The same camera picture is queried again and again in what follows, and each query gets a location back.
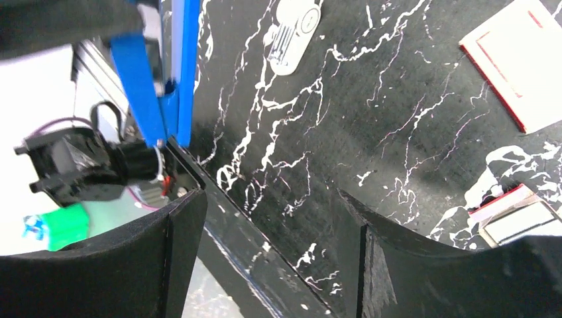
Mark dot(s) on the red white staple box sleeve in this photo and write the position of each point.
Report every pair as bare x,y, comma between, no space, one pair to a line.
518,50

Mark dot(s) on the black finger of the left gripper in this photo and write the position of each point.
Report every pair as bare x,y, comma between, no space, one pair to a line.
28,27

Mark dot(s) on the staple box tray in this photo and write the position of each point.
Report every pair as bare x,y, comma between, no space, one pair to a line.
516,214

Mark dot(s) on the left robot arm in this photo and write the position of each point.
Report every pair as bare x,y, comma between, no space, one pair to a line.
105,153

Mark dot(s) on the aluminium frame rail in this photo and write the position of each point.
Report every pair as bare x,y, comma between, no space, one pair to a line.
92,64

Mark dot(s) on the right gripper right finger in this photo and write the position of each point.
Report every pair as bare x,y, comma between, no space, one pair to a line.
388,270

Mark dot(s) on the blue stapler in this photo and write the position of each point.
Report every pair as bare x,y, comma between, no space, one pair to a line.
168,114

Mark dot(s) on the green white object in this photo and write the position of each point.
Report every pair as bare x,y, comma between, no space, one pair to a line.
59,228

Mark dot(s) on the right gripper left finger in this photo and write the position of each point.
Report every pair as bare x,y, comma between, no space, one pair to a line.
140,269

